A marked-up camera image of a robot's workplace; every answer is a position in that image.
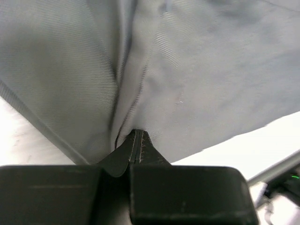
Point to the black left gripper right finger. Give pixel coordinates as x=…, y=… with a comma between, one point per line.
x=165, y=194

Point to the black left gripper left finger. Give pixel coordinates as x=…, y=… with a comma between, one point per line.
x=69, y=194

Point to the grey pleated skirt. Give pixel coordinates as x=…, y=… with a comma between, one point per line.
x=192, y=73

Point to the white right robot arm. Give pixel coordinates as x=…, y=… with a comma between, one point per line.
x=278, y=201

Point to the aluminium table edge rail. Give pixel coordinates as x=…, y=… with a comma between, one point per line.
x=288, y=164

